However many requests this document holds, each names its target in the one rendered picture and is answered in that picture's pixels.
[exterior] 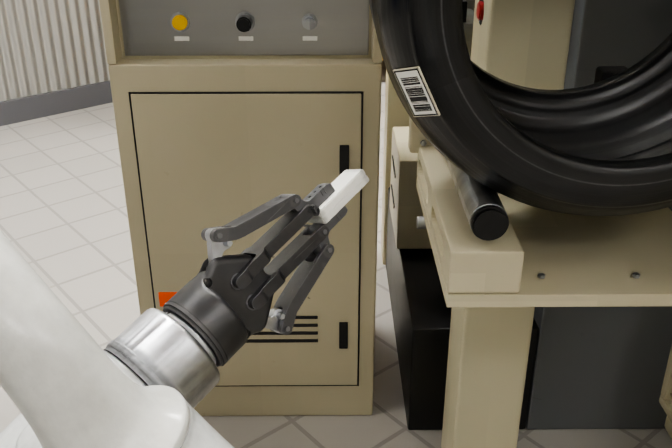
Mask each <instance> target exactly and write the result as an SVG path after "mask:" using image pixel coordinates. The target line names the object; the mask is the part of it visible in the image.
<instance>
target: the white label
mask: <svg viewBox="0 0 672 448"><path fill-rule="evenodd" d="M393 72H394V75H395V77H396V79H397V81H398V83H399V85H400V88H401V90H402V92H403V94H404V96H405V98H406V101H407V103H408V105H409V107H410V109H411V111H412V114H413V116H414V117H424V116H440V115H441V114H440V112H439V110H438V107H437V105H436V103H435V101H434V98H433V96H432V94H431V92H430V89H429V87H428V85H427V83H426V80H425V78H424V76H423V74H422V71H421V69H420V67H419V66H417V67H409V68H401V69H394V70H393Z"/></svg>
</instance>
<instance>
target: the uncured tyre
mask: <svg viewBox="0 0 672 448"><path fill-rule="evenodd" d="M369 5H370V10H371V14H372V18H373V22H374V26H375V30H376V34H377V39H378V43H379V47H380V50H381V54H382V58H383V61H384V64H385V67H386V70H387V72H388V75H389V78H390V80H391V82H392V85H393V87H394V89H395V91H396V93H397V95H398V97H399V99H400V101H401V103H402V105H403V106H404V108H405V110H406V111H407V113H408V115H409V116H410V118H411V119H412V121H413V122H414V123H415V125H416V126H417V127H418V129H419V130H420V131H421V133H422V134H423V135H424V136H425V137H426V139H427V140H428V141H429V142H430V143H431V144H432V145H433V146H434V147H435V148H436V149H437V150H438V151H439V152H440V153H441V154H442V155H443V156H444V157H445V158H446V159H447V160H449V161H450V162H451V163H452V164H453V165H455V166H456V167H457V168H459V169H460V170H461V171H463V172H464V173H466V174H467V175H469V176H470V177H472V178H473V179H475V180H476V181H478V182H480V183H482V184H483V185H485V186H487V187H489V188H491V189H492V190H494V191H496V192H498V193H500V194H502V195H504V196H507V197H509V198H511V199H514V200H516V201H519V202H521V203H524V204H527V205H530V206H534V207H537V208H541V209H545V210H549V211H554V212H559V213H565V214H573V215H584V216H618V215H629V214H637V213H644V212H649V211H654V210H659V209H663V208H667V207H671V206H672V33H671V34H670V35H669V36H668V37H667V38H666V39H665V40H664V41H663V42H662V43H661V44H660V45H659V46H658V47H657V48H656V49H655V50H654V51H652V52H651V53H650V54H649V55H647V56H646V57H645V58H643V59H642V60H641V61H639V62H638V63H636V64H635V65H633V66H632V67H630V68H628V69H626V70H625V71H623V72H621V73H619V74H617V75H615V76H613V77H610V78H608V79H605V80H603V81H600V82H597V83H594V84H590V85H586V86H582V87H577V88H570V89H559V90H546V89H535V88H529V87H524V86H520V85H516V84H513V83H510V82H507V81H504V80H502V79H500V78H498V77H496V76H494V75H492V74H490V73H488V72H487V71H485V70H483V69H482V68H480V67H479V66H478V65H476V64H475V63H474V62H473V61H471V59H470V56H469V52H468V48H467V44H466V39H465V32H464V24H463V0H369ZM417 66H419V67H420V69H421V71H422V74H423V76H424V78H425V80H426V83H427V85H428V87H429V89H430V92H431V94H432V96H433V98H434V101H435V103H436V105H437V107H438V110H439V112H440V114H441V115H440V116H424V117H414V116H413V114H412V111H411V109H410V107H409V105H408V103H407V101H406V98H405V96H404V94H403V92H402V90H401V88H400V85H399V83H398V81H397V79H396V77H395V75H394V72H393V70H394V69H401V68H409V67H417Z"/></svg>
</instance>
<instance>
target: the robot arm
mask: <svg viewBox="0 0 672 448"><path fill-rule="evenodd" d="M365 174H366V173H365V172H364V170H363V169H354V170H345V171H344V172H343V173H341V174H340V175H339V176H338V177H337V178H336V179H335V180H334V181H333V182H332V183H322V184H319V185H317V186H316V187H315V189H313V190H312V191H311V192H310V193H309V194H308V195H307V196H306V197H305V198H304V199H303V200H302V199H301V197H300V196H299V195H298V194H281V195H279V196H277V197H275V198H273V199H272V200H270V201H268V202H266V203H264V204H262V205H260V206H259V207H257V208H255V209H253V210H251V211H249V212H248V213H246V214H244V215H242V216H240V217H238V218H237V219H235V220H233V221H231V222H229V223H227V224H225V225H224V226H218V227H210V228H205V229H203V230H202V232H201V237H202V239H203V240H205V241H207V252H208V258H207V259H206V260H205V261H204V262H203V264H202V266H201V269H200V271H199V273H198V274H197V275H196V276H195V277H194V278H193V279H192V280H190V281H189V282H188V283H187V284H186V285H185V286H184V287H182V288H181V289H180V290H179V291H178V292H177V293H176V294H175V295H174V296H173V297H172V298H171V299H170V300H168V301H167V302H166V303H165V304H164V306H163V311H161V310H159V309H155V308H150V309H148V310H146V311H145V312H144V313H143V314H142V315H140V316H139V317H138V318H137V319H136V320H135V321H134V322H133V323H132V324H131V325H130V326H129V327H127V328H126V329H125V330H124V331H123V332H122V333H121V334H120V335H119V336H118V337H117V338H116V339H114V340H112V341H111V342H109V343H108V344H107V346H106V348H105V349H104V350H103V349H102V348H101V347H100V346H99V345H98V343H97V342H96V341H95V340H94V339H93V338H92V337H91V335H90V334H89V333H88V332H87V331H86V330H85V328H84V327H83V326H82V325H81V324H80V323H79V321H78V320H77V319H76V318H75V317H74V316H73V314H72V313H71V312H70V311H69V310H68V309H67V307H66V306H65V305H64V304H63V303H62V302H61V301H60V299H59V298H58V297H57V296H56V295H55V294H54V292H53V291H52V290H51V289H50V288H49V287H48V286H47V284H46V283H45V282H44V281H43V280H42V279H41V277H40V276H39V275H38V274H37V273H36V272H35V270H34V269H33V268H32V267H31V266H30V265H29V263H28V262H27V261H26V260H25V259H24V258H23V256H22V255H21V254H20V253H19V252H18V251H17V249H16V248H15V247H14V246H13V245H12V244H11V242H10V241H9V240H8V239H7V238H6V237H5V235H4V234H3V233H2V232H1V231H0V386H1V387H2V388H3V389H4V391H5V392H6V393H7V395H8V396H9V397H10V399H11V400H12V401H13V403H14V404H15V405H16V407H17V408H18V409H19V411H20V412H21V413H20V414H19V415H18V416H17V417H16V418H15V419H14V420H13V421H12V422H11V423H10V424H9V425H8V426H7V427H6V428H5V429H4V430H3V431H2V432H1V433H0V448H234V447H233V446H232V445H231V444H230V443H229V442H228V441H226V440H225V439H224V438H223V437H222V436H221V435H220V434H219V433H218V432H217V431H216V430H215V429H214V428H213V427H212V426H211V425H210V424H209V423H208V422H207V421H206V420H205V419H204V418H203V417H202V416H201V415H200V414H199V413H198V412H197V411H196V410H195V409H194V407H195V406H196V405H197V404H198V403H199V402H200V401H201V400H202V399H203V398H204V397H205V396H206V395H207V394H208V393H209V392H210V391H211V390H212V389H213V388H214V387H215V386H216V385H217V384H218V382H219V380H220V373H219V370H218V368H217V367H219V366H224V365H225V364H226V363H227V362H228V361H229V360H230V359H231V358H232V356H233V355H234V354H235V353H236V352H237V351H238V350H239V349H240V348H241V347H242V346H243V345H244V344H245V343H246V342H247V339H248V338H249V337H250V336H251V335H253V334H255V333H258V332H261V331H262V330H263V329H264V328H267V329H270V330H271V331H273V332H277V333H280V334H284V335H289V334H290V333H291V332H292V330H293V326H294V322H295V318H296V315H297V312H298V310H299V309H300V307H301V305H302V304H303V302H304V301H305V299H306V297H307V296H308V294H309V292H310V291H311V289H312V288H313V286H314V284H315V283H316V281H317V279H318V278H319V276H320V275H321V273H322V271H323V270H324V268H325V266H326V265H327V263H328V262H329V260H330V258H331V257H332V255H333V253H334V247H333V245H331V244H330V241H329V232H330V230H331V229H332V228H333V227H334V226H335V225H336V224H337V223H338V222H339V221H340V220H341V219H342V218H343V217H344V216H345V215H346V213H347V211H348V209H347V208H346V206H345V205H346V204H347V203H348V202H349V201H350V200H351V199H352V198H353V197H354V196H355V195H356V194H357V193H358V192H359V191H360V190H361V189H362V188H363V187H364V186H365V185H366V184H367V183H368V182H369V178H368V177H367V175H365ZM282 215H283V216H282ZM280 216H282V217H281V218H280V219H279V220H278V221H277V222H276V223H275V224H274V225H273V226H272V227H271V228H270V229H269V230H268V231H267V232H265V233H264V234H263V235H262V236H261V237H260V238H259V239H258V240H257V241H256V242H255V243H254V244H253V245H252V246H251V247H249V248H246V249H245V250H244V251H243V252H242V253H241V254H233V255H223V252H224V251H225V250H227V249H229V248H230V247H231V246H232V244H233V242H232V241H234V240H238V239H240V238H243V237H245V236H246V235H248V234H250V233H252V232H254V231H255V230H257V229H259V228H261V227H262V226H264V225H266V224H268V223H270V222H271V221H273V220H275V219H277V218H278V217H280ZM307 222H309V223H313V224H312V225H308V224H306V223H307ZM305 224H306V225H305ZM303 226H304V227H305V229H304V230H303V231H302V232H301V233H300V234H299V235H298V236H297V237H296V238H295V239H294V240H293V241H292V242H290V243H289V244H288V245H287V246H286V247H285V248H284V249H283V250H282V251H281V252H280V253H279V254H278V255H277V256H276V257H275V258H274V259H273V260H272V261H271V257H272V256H273V255H274V254H275V253H276V252H277V251H278V250H279V249H280V248H281V247H282V246H283V245H284V244H285V243H286V242H287V241H289V240H290V239H291V238H292V237H293V236H294V235H295V234H296V233H297V232H298V231H299V230H300V229H301V228H302V227H303ZM222 255H223V256H222ZM270 261H271V262H270ZM269 262H270V263H269ZM268 263H269V264H268ZM267 264H268V265H267ZM266 265H267V266H266ZM265 266H266V267H265ZM296 268H297V269H296ZM295 269H296V271H295V272H294V274H293V275H292V277H291V278H290V280H289V282H288V283H287V285H286V286H285V288H284V290H283V291H282V293H281V294H280V296H279V297H278V299H277V301H276V303H275V305H274V307H273V308H272V309H271V310H270V308H271V304H272V300H273V295H274V293H275V292H276V291H277V290H278V289H279V288H280V287H281V286H282V285H283V284H284V283H285V281H286V280H285V279H286V278H287V277H288V276H289V275H290V274H291V273H292V272H293V271H294V270H295Z"/></svg>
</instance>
